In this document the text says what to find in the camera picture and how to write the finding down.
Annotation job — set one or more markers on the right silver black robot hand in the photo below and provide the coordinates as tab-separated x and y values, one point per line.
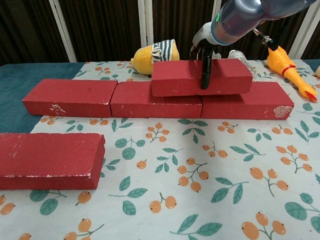
203	35

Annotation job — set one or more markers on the red brick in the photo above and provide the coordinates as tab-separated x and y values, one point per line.
175	80
250	106
70	95
140	102
50	157

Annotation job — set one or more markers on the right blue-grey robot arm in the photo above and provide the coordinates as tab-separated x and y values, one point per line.
240	15

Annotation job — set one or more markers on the clear plastic water bottle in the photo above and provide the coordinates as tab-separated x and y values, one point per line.
237	54

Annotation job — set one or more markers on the yellow plush toy striped cloth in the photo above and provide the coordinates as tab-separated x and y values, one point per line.
143	60

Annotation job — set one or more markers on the yellow rubber chicken toy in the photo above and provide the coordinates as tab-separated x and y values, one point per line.
277	61

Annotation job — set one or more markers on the floral orange berry tablecloth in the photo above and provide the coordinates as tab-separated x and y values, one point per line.
175	150

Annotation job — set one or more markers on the cream mayonnaise squeeze bottle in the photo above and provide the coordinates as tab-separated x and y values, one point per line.
318	72

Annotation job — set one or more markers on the teal felt table cover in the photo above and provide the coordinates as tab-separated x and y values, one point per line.
15	87

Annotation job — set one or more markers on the white partition frame post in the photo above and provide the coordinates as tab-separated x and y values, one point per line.
63	32
217	5
298	42

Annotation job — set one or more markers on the white double partition post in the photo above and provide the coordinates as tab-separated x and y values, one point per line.
145	22

